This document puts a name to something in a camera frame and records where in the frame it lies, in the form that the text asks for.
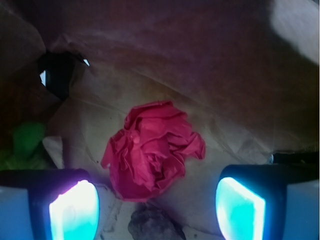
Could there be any red paper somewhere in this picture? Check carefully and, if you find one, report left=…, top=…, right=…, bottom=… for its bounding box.
left=101, top=100, right=206, bottom=202

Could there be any green object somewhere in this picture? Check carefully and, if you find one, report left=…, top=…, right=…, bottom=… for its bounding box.
left=0, top=122, right=50, bottom=170

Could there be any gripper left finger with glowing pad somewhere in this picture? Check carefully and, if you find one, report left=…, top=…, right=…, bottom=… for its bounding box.
left=0, top=169, right=100, bottom=240

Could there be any brown rock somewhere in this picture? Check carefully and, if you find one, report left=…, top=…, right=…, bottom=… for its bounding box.
left=127, top=207, right=186, bottom=240

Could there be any brown paper bag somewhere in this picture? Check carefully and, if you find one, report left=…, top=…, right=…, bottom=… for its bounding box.
left=0, top=0, right=320, bottom=240

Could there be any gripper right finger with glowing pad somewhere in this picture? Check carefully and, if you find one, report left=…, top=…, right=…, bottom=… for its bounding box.
left=215, top=163, right=320, bottom=240

